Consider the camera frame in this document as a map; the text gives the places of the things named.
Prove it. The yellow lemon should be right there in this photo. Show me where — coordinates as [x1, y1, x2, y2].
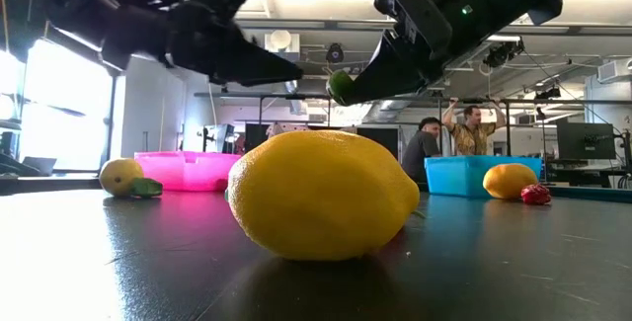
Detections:
[482, 163, 539, 201]
[226, 129, 422, 262]
[98, 157, 145, 199]

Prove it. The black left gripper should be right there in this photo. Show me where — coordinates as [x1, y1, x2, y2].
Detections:
[167, 0, 304, 88]

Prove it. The white wall air unit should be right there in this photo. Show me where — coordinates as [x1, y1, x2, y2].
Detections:
[596, 58, 632, 84]

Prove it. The pink plastic basket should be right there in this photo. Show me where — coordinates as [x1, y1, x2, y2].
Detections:
[133, 150, 243, 193]

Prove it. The black ceiling camera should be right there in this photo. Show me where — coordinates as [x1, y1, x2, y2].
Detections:
[325, 42, 346, 64]

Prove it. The grey laptop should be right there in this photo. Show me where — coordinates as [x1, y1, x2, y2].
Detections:
[22, 155, 58, 177]

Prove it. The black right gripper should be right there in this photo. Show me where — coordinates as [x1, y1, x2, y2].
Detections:
[345, 0, 453, 107]

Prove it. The black office monitor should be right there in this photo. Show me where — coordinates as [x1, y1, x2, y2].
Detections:
[556, 121, 617, 161]
[355, 126, 400, 160]

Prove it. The blue plastic basket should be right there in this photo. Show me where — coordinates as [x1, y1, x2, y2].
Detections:
[424, 155, 544, 199]

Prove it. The red pepper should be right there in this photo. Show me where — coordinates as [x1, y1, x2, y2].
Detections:
[520, 183, 553, 206]

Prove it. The person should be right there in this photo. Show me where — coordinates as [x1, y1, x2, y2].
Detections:
[441, 97, 508, 157]
[400, 116, 444, 184]

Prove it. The black ceiling track light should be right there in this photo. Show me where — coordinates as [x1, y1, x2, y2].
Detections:
[483, 39, 524, 69]

